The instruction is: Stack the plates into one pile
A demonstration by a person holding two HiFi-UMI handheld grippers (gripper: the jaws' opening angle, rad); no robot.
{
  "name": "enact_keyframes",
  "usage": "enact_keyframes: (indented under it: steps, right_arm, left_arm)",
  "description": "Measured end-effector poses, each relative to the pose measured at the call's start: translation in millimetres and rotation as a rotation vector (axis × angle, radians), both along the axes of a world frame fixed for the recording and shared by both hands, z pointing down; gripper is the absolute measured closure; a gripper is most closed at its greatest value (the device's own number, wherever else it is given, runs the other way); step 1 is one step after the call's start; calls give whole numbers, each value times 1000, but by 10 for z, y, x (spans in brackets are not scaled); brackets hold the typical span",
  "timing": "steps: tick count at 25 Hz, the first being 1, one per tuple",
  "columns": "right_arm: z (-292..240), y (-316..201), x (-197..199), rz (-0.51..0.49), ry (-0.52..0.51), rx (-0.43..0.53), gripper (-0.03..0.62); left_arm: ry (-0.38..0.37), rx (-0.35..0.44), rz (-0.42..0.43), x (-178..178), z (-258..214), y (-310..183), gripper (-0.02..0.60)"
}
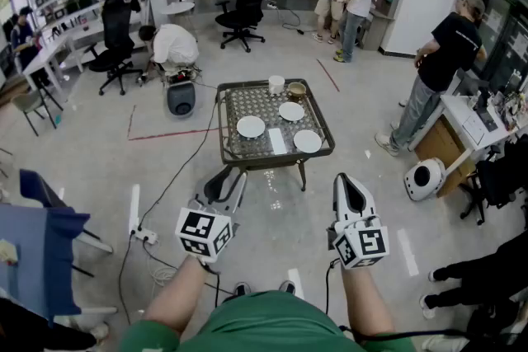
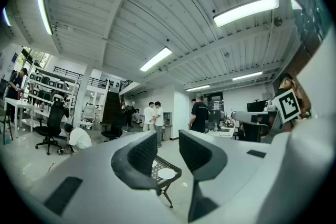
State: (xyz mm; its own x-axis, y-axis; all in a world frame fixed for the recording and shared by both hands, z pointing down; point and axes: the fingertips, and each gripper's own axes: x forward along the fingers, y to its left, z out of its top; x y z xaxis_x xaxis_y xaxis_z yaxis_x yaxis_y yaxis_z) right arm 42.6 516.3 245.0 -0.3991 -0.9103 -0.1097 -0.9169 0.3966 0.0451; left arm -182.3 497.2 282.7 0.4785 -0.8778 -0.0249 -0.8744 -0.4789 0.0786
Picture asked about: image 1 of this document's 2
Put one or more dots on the white plate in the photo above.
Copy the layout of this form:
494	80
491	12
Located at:
251	126
291	111
307	141

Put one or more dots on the grey chair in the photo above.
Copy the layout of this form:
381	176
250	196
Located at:
29	101

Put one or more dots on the brown bowl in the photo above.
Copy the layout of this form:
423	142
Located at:
297	90

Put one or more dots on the glass lattice side table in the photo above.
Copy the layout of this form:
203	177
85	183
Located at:
247	103

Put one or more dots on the wooden cabinet with white top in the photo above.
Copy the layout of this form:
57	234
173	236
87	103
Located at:
433	144

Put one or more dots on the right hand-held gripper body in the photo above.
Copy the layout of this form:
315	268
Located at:
363	245

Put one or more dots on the angled red floor tape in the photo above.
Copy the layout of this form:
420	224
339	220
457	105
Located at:
165	135

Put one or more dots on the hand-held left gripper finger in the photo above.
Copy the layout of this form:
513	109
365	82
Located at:
238	193
216	187

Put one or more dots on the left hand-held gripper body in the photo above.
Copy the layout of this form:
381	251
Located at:
202	235

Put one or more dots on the person's left forearm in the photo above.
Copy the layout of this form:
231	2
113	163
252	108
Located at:
177	292

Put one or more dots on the white desk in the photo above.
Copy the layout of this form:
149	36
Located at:
45	53

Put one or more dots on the straight red floor tape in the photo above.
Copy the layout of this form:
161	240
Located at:
328	75

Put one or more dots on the blue cloth cover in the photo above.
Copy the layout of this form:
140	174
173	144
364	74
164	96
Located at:
37	243

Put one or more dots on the person's green shirt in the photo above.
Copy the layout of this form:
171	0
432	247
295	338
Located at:
268	321

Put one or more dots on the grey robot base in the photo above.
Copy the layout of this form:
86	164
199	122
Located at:
180	99

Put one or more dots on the black swivel chair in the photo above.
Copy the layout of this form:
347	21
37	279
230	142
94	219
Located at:
495	177

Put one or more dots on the person's shoe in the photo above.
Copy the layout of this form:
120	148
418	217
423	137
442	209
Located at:
241	289
288	287

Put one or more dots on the black mesh office chair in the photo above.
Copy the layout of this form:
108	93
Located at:
116	22

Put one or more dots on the person's right forearm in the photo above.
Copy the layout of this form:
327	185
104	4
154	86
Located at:
363	301

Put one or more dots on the grey wall cabinet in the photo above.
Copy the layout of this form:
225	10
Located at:
377	29

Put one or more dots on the white power strip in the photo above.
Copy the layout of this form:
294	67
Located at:
144	236

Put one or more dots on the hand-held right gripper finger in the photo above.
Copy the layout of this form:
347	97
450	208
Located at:
363	204
340	202

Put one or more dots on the person's left shoe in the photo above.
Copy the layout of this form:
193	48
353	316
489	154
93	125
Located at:
241	289

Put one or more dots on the white mug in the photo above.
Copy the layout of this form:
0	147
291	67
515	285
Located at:
276	84

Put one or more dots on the person's right shoe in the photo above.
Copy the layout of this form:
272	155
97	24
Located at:
288	287

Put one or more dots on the round white table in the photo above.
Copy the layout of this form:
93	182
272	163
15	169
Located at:
177	8

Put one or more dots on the disassembled robot part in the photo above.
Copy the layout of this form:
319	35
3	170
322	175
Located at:
181	76

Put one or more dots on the white round device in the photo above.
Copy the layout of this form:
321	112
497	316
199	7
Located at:
435	181

